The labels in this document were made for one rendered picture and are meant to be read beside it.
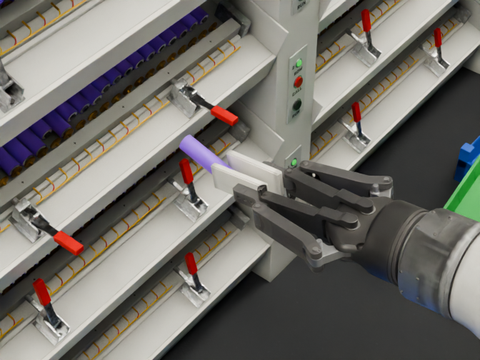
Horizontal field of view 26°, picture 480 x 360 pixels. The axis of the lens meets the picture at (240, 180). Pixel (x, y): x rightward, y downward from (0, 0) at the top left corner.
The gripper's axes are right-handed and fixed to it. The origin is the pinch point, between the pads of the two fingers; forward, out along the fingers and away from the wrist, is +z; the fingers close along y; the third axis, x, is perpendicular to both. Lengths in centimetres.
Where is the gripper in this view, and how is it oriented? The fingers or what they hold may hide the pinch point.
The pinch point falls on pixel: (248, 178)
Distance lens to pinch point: 106.3
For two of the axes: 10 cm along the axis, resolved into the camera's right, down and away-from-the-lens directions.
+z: -7.6, -3.2, 5.6
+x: 1.3, 7.7, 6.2
